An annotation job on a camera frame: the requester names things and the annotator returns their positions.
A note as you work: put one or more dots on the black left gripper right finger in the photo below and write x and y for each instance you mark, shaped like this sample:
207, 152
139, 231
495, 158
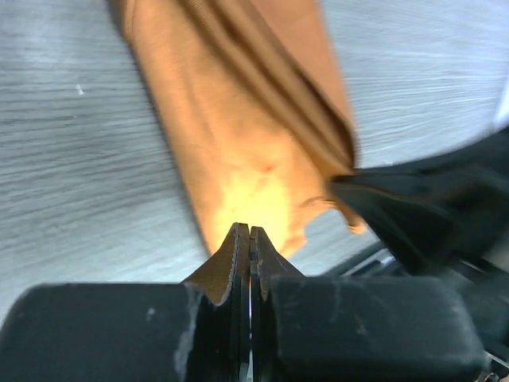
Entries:
266, 266

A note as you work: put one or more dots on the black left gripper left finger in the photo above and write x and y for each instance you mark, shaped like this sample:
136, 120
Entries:
221, 332

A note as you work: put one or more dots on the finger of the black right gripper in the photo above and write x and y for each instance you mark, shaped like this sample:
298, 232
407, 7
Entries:
428, 219

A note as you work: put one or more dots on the orange cloth napkin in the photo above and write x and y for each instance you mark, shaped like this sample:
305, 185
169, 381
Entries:
254, 106

